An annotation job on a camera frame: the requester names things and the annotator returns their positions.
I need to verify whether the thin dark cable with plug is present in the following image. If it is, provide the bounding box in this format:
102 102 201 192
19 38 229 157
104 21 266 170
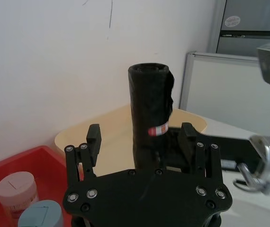
221 159 270 195

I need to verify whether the jar with pink lid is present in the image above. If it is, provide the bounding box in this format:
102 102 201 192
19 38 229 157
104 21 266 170
0 171 40 225

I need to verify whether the white panel with grey frame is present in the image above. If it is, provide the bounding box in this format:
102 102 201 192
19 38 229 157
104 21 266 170
179 51 270 138

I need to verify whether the cream plastic basin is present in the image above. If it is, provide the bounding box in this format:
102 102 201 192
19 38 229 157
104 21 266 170
54 104 208 177

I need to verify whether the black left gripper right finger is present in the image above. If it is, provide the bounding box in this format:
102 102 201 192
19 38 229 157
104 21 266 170
180 122 221 179

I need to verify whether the black roll of plastic bags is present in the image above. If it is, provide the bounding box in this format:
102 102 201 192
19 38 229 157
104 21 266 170
127 61 175 170

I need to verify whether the grey metal cabinet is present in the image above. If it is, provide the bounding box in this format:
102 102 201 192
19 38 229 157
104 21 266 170
207 0 270 57

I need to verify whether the red plastic tray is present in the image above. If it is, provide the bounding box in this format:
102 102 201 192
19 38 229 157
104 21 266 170
0 145 72 227

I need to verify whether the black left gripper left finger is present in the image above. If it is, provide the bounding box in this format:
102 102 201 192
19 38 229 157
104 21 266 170
64 123 102 188

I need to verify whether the jar with grey-blue lid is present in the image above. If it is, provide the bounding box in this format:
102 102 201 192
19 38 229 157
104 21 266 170
18 200 64 227

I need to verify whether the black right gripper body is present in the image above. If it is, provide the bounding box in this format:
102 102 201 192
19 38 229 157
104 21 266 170
196 132 266 171

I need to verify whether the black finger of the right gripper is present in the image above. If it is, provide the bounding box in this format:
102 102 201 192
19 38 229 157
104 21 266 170
163 127 186 171

